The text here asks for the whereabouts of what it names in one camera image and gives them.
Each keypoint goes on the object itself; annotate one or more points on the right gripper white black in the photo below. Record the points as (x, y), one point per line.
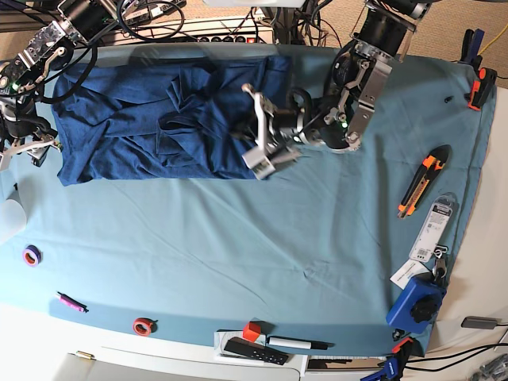
(37, 148)

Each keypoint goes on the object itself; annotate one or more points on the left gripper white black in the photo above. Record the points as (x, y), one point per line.
(275, 131)

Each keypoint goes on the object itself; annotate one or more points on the dark blue t-shirt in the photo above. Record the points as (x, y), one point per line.
(172, 119)

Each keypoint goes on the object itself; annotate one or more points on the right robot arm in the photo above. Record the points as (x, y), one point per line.
(23, 78)

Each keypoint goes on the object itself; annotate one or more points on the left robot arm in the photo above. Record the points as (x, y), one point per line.
(339, 118)

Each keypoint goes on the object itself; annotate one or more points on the white paper roll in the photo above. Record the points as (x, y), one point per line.
(13, 219)

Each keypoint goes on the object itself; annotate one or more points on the purple tape roll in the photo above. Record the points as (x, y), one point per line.
(32, 255)

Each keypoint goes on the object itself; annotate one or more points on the light blue table cloth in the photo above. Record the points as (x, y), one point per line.
(310, 251)

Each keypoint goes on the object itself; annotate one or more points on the pink marker pen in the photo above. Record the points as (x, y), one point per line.
(70, 302)

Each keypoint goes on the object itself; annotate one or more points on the orange black utility knife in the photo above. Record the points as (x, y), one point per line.
(426, 173)

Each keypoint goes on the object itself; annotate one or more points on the red cube block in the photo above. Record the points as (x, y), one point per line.
(251, 332)

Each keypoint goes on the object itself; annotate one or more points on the white book under remote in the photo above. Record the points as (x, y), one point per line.
(297, 361)

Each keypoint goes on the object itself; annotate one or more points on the white packaged item blister card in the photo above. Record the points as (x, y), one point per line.
(433, 228)

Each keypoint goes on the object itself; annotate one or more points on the red tape roll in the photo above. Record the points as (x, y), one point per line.
(144, 327)

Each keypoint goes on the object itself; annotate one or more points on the white black marker pen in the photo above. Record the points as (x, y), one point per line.
(297, 343)

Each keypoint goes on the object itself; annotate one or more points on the white paper card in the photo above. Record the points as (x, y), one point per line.
(407, 271)

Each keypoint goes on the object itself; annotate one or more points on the black remote control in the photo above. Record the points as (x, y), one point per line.
(254, 351)

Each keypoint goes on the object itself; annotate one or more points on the metal carabiner keys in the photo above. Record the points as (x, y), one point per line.
(440, 265)

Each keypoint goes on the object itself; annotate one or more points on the orange black clamp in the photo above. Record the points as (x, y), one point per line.
(405, 344)
(481, 88)

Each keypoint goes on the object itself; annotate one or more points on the blue spring clamp top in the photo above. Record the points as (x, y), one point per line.
(471, 44)

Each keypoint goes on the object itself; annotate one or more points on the blue box black knob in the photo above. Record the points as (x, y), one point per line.
(417, 305)

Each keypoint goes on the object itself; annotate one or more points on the orange black lower clamp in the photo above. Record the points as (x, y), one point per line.
(405, 344)

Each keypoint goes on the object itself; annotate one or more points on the blue black clamp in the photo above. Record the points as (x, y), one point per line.
(392, 369)

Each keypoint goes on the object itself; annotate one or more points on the grey adapter box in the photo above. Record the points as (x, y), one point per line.
(473, 322)

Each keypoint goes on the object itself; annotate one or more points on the white power strip red switch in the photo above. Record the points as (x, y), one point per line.
(239, 38)

